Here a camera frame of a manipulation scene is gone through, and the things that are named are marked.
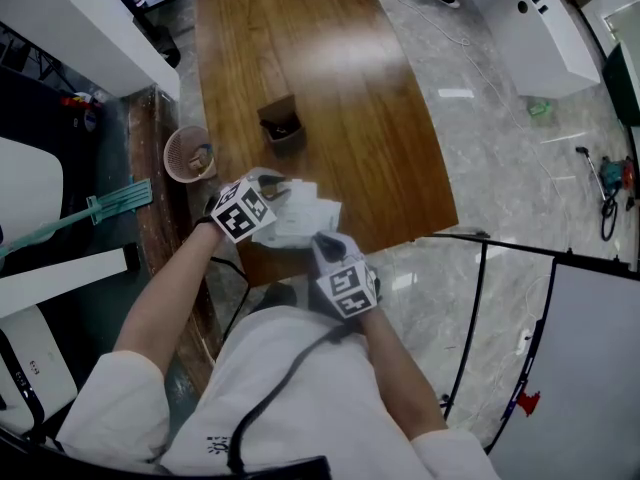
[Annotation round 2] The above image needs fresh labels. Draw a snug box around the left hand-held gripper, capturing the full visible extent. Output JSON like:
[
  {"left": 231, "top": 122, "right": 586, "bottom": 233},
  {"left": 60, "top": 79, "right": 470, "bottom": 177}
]
[{"left": 209, "top": 167, "right": 292, "bottom": 245}]

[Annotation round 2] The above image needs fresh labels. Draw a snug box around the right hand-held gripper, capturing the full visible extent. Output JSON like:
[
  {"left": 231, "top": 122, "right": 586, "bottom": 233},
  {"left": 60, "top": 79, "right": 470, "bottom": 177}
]
[{"left": 307, "top": 229, "right": 384, "bottom": 324}]

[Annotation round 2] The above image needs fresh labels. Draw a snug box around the person's right forearm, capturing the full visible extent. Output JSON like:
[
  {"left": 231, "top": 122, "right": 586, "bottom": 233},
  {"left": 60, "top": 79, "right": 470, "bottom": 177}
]
[{"left": 355, "top": 306, "right": 450, "bottom": 443}]

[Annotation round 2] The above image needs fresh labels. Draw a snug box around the person's left forearm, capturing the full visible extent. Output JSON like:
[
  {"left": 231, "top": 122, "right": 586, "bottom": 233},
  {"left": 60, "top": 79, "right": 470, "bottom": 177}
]
[{"left": 112, "top": 219, "right": 227, "bottom": 369}]

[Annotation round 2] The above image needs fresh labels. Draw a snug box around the brown open box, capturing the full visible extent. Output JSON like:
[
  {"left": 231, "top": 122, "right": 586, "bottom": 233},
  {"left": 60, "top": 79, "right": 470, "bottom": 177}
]
[{"left": 256, "top": 93, "right": 306, "bottom": 145}]

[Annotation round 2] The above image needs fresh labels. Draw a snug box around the pink mesh basket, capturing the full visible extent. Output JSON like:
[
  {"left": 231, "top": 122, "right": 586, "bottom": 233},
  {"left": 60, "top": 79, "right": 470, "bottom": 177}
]
[{"left": 163, "top": 125, "right": 220, "bottom": 185}]

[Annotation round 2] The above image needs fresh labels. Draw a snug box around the person's white shirt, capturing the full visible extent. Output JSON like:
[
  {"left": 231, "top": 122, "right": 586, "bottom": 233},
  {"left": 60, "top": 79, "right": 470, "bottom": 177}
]
[{"left": 54, "top": 305, "right": 502, "bottom": 480}]

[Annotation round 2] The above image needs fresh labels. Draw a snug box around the green flat mop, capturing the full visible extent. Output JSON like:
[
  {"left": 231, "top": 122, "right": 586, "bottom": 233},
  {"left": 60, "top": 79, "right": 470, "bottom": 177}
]
[{"left": 0, "top": 178, "right": 154, "bottom": 259}]

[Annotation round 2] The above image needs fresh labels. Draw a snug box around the white plank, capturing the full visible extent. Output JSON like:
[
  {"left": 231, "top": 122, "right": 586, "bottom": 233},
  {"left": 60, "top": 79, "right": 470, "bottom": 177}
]
[{"left": 0, "top": 247, "right": 129, "bottom": 319}]

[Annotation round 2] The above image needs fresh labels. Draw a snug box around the white counter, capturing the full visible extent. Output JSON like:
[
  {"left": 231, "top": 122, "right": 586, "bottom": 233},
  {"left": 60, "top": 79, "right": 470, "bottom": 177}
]
[{"left": 0, "top": 0, "right": 181, "bottom": 102}]

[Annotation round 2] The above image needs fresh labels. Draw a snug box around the white board panel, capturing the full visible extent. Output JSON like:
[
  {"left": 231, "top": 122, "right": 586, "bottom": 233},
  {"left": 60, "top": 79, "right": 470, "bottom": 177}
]
[{"left": 485, "top": 259, "right": 640, "bottom": 480}]

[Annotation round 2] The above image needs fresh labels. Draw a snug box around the teal vacuum cleaner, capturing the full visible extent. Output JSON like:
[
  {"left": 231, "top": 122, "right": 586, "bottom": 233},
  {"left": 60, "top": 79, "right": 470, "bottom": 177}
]
[{"left": 574, "top": 145, "right": 640, "bottom": 243}]

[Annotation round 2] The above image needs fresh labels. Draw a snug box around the white cabinet with holes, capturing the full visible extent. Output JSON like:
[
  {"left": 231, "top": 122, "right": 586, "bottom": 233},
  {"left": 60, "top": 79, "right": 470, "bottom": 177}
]
[{"left": 462, "top": 0, "right": 601, "bottom": 100}]

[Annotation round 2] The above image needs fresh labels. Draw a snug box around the black cable on shirt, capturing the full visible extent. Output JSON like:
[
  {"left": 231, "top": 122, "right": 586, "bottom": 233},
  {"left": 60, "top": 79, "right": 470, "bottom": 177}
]
[{"left": 226, "top": 323, "right": 354, "bottom": 475}]

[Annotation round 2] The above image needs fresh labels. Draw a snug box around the black metal frame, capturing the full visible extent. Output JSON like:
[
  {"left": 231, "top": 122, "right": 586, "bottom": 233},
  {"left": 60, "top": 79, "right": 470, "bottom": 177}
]
[{"left": 413, "top": 230, "right": 640, "bottom": 422}]

